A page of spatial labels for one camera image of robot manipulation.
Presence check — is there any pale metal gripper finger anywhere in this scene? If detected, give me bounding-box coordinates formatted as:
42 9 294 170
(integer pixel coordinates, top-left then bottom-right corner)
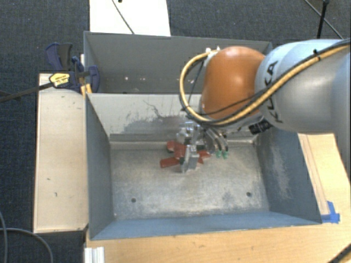
180 145 196 174
189 153 200 171

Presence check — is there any red-brown flat block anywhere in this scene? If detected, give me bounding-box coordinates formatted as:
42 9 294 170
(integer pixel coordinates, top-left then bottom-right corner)
196 150 212 165
166 140 188 159
160 157 184 169

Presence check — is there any grey metal bin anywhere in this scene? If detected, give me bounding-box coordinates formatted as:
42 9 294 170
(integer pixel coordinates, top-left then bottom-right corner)
83 31 323 241

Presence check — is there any pale wood board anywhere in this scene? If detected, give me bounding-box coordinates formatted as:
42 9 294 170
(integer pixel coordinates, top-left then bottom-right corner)
33 73 90 233

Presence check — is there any black cylinder on white bracket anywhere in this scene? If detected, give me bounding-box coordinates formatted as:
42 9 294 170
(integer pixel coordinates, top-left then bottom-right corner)
248 120 273 135

